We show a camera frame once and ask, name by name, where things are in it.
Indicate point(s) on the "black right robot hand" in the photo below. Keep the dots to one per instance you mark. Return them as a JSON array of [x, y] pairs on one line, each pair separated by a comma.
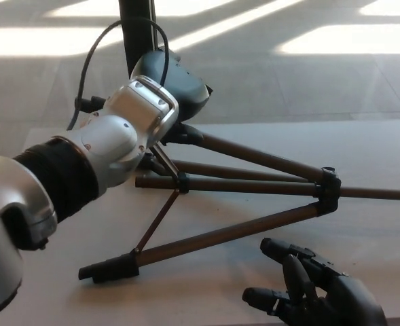
[[335, 292]]

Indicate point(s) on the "bronze tripod with black feet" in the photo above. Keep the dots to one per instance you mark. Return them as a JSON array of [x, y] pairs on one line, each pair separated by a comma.
[[254, 186]]

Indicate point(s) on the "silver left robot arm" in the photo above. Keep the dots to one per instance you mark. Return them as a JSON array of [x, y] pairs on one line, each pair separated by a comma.
[[111, 136]]

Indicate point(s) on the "black vertical pillar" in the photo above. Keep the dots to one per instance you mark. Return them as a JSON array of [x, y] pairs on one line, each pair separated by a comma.
[[136, 37]]

